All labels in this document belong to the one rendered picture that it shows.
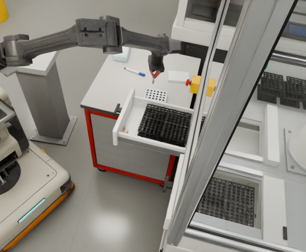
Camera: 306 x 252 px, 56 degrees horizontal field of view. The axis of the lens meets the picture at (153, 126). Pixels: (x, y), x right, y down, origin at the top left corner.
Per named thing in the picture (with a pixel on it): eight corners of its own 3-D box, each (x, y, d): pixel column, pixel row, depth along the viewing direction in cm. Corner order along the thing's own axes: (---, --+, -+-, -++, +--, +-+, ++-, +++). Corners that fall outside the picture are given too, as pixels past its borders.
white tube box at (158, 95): (142, 103, 159) (143, 98, 156) (145, 92, 165) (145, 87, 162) (164, 107, 159) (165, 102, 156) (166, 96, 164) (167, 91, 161)
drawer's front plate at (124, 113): (113, 145, 133) (112, 130, 124) (131, 102, 151) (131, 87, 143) (116, 146, 133) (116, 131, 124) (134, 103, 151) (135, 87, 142)
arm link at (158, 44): (94, 17, 88) (98, 53, 89) (109, 13, 85) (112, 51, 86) (158, 34, 125) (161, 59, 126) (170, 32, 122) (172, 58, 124)
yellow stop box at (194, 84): (187, 92, 156) (190, 82, 151) (189, 83, 161) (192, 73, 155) (197, 94, 156) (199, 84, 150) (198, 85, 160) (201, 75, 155)
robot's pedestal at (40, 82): (29, 140, 229) (-4, 64, 170) (43, 112, 248) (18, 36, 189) (66, 146, 228) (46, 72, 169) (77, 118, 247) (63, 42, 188)
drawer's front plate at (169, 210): (162, 229, 110) (165, 218, 102) (177, 166, 128) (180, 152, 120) (167, 230, 110) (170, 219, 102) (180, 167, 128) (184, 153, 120)
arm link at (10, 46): (-4, 44, 105) (-2, 59, 106) (4, 39, 98) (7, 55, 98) (22, 45, 111) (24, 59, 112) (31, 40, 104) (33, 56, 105)
